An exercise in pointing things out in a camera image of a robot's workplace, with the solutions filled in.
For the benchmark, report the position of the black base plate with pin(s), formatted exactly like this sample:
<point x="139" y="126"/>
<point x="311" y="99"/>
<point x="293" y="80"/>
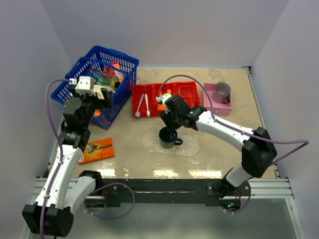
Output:
<point x="166" y="191"/>

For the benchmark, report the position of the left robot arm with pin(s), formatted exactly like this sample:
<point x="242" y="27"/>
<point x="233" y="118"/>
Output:
<point x="52" y="213"/>

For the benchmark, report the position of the clear textured acrylic holder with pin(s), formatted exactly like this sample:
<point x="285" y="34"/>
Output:
<point x="188" y="94"/>

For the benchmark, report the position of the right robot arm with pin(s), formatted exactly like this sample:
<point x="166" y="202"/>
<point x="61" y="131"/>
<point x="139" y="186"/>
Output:
<point x="257" y="152"/>

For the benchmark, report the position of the dark green mug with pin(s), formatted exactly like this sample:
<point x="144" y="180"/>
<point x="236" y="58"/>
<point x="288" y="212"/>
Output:
<point x="168" y="138"/>

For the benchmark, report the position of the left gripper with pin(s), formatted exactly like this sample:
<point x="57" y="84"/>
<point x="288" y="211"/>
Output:
<point x="105" y="102"/>

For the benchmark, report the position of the pink drawer box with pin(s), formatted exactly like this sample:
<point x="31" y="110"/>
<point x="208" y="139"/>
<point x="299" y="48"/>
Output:
<point x="219" y="109"/>

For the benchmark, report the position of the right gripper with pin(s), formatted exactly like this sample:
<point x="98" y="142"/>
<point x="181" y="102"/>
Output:
<point x="165" y="116"/>

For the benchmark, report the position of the white toothbrush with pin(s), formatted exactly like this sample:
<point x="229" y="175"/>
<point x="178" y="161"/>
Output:
<point x="147" y="105"/>

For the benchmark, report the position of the orange toothpaste tube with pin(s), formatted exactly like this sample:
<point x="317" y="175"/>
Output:
<point x="160" y="106"/>

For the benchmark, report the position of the blue plastic basket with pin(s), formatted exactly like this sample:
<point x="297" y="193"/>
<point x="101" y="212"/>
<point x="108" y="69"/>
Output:
<point x="93" y="63"/>

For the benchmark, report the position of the orange razor package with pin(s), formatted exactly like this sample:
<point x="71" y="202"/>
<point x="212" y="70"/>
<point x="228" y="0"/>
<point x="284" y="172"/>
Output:
<point x="97" y="150"/>

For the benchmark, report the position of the red left bin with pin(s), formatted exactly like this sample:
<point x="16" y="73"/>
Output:
<point x="143" y="100"/>

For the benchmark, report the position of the clear textured oval tray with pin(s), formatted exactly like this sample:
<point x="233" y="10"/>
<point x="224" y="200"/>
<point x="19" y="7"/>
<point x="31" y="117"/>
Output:
<point x="189" y="147"/>

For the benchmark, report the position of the green glass bottle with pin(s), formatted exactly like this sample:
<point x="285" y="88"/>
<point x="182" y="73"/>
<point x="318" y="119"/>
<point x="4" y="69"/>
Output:
<point x="115" y="82"/>

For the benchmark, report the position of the grey-purple mug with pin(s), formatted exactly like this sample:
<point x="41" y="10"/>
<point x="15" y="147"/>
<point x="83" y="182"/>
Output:
<point x="221" y="93"/>

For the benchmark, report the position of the red right bin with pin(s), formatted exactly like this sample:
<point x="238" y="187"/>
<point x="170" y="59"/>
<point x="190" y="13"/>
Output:
<point x="197" y="101"/>

